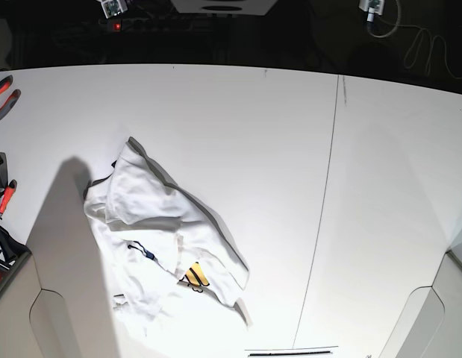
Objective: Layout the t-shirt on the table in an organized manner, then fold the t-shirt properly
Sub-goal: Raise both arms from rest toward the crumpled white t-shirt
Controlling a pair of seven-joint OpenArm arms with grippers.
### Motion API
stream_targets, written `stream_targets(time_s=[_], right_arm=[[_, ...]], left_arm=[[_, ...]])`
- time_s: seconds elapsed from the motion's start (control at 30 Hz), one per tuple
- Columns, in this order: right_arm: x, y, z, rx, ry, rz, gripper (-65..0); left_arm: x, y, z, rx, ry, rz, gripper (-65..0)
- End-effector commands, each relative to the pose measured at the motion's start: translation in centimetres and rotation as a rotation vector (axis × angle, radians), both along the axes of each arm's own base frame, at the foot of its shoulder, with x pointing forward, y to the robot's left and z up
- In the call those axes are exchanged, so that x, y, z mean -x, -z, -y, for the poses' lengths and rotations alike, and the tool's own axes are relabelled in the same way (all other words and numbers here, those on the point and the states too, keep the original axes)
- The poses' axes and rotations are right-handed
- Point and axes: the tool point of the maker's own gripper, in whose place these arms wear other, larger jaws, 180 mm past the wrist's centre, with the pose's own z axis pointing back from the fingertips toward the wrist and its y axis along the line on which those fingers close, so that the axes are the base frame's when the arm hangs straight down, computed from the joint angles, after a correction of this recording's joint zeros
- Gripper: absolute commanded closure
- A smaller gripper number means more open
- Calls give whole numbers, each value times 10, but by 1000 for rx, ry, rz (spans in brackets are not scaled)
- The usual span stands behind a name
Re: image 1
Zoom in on white printed t-shirt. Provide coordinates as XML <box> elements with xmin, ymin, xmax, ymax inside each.
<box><xmin>84</xmin><ymin>137</ymin><xmax>249</xmax><ymax>321</ymax></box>

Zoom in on white box at top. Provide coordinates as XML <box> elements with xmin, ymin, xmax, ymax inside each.
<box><xmin>171</xmin><ymin>0</ymin><xmax>277</xmax><ymax>16</ymax></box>

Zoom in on black power strip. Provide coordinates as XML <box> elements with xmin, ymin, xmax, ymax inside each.
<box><xmin>98</xmin><ymin>18</ymin><xmax>213</xmax><ymax>33</ymax></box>

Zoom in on small circuit board left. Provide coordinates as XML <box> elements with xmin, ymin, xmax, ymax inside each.
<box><xmin>99</xmin><ymin>0</ymin><xmax>128</xmax><ymax>19</ymax></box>

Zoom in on small circuit board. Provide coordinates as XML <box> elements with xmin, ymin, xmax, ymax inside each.
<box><xmin>359</xmin><ymin>0</ymin><xmax>385</xmax><ymax>16</ymax></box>
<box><xmin>99</xmin><ymin>0</ymin><xmax>128</xmax><ymax>19</ymax></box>

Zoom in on small circuit board right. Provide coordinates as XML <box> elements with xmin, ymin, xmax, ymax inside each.
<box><xmin>359</xmin><ymin>0</ymin><xmax>385</xmax><ymax>16</ymax></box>

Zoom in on orange grey pliers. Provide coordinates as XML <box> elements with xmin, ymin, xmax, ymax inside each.
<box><xmin>0</xmin><ymin>75</ymin><xmax>22</xmax><ymax>125</ymax></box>

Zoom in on orange handled tool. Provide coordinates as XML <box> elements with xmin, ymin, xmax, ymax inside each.
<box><xmin>0</xmin><ymin>180</ymin><xmax>17</xmax><ymax>219</ymax></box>

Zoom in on white cable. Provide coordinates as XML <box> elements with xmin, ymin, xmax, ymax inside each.
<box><xmin>368</xmin><ymin>0</ymin><xmax>462</xmax><ymax>80</ymax></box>

